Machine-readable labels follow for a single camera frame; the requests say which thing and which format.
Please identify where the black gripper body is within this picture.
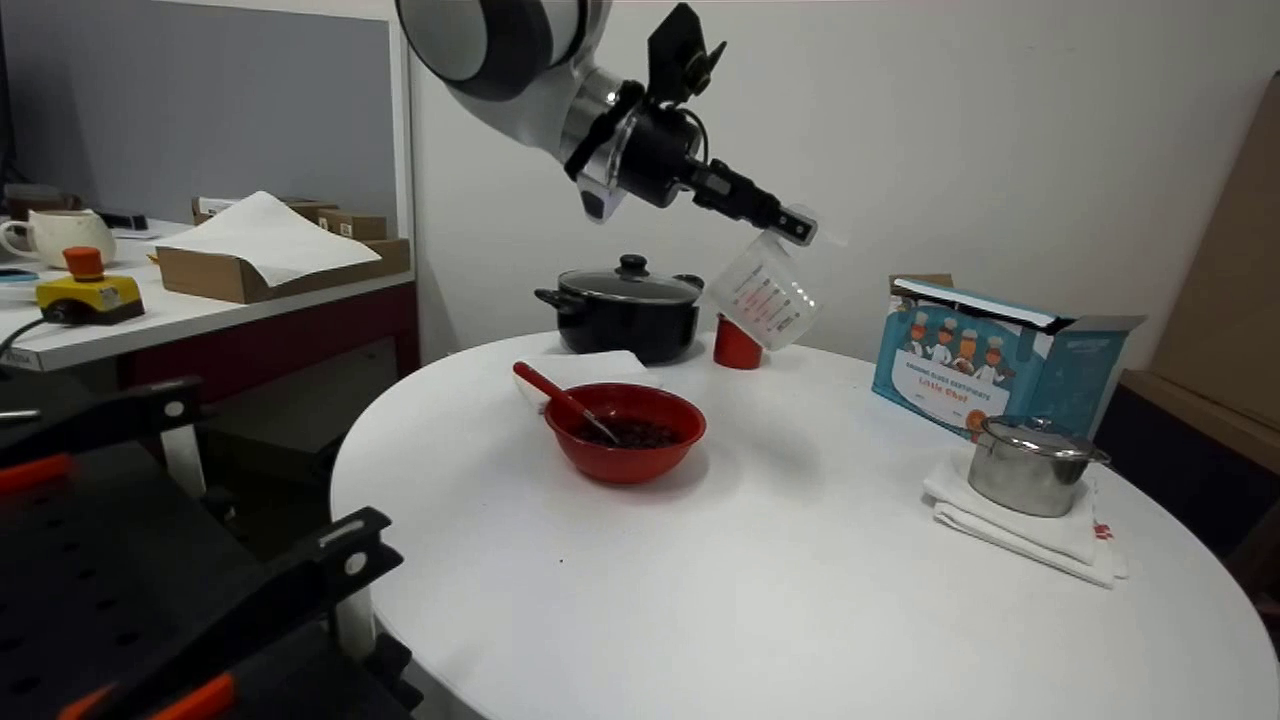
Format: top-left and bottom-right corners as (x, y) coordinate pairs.
(616, 105), (706, 212)

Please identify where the clear plastic measuring jug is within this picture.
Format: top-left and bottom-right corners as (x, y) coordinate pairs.
(703, 234), (822, 357)

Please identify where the red plastic bowl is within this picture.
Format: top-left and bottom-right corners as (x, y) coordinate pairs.
(540, 379), (712, 488)

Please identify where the black pot lid with knob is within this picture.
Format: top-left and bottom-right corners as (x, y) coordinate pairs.
(556, 254), (703, 307)

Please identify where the small red cup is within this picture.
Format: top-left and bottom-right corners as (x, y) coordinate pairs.
(712, 311), (767, 373)

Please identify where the black cooking pot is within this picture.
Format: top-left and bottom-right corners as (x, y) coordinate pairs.
(533, 272), (706, 367)

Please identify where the blue printed cardboard box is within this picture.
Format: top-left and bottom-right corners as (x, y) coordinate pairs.
(868, 272), (1147, 450)

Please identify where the small steel pot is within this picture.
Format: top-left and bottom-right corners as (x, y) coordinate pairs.
(965, 412), (1112, 521)

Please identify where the white cloth with red tag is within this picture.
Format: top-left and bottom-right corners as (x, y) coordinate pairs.
(919, 450), (1127, 593)

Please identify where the flat brown cardboard tray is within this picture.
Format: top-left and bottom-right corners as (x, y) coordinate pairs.
(146, 236), (413, 307)

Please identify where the large brown cardboard panel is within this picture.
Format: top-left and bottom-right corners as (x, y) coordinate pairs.
(1120, 74), (1280, 478)

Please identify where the white desk with red front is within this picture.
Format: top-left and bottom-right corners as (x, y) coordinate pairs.
(0, 215), (422, 406)

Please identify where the yellow emergency stop button box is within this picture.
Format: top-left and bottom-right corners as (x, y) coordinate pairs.
(33, 245), (146, 330)

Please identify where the white ceramic mug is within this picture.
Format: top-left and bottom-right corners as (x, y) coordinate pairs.
(0, 204), (118, 272)

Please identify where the black orange metal stand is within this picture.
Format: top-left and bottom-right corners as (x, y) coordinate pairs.
(0, 373), (426, 720)

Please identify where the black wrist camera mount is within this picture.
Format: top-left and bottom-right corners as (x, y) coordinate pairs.
(643, 0), (733, 111)

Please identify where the red-handled metal spoon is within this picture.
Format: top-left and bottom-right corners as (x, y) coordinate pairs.
(513, 357), (643, 458)

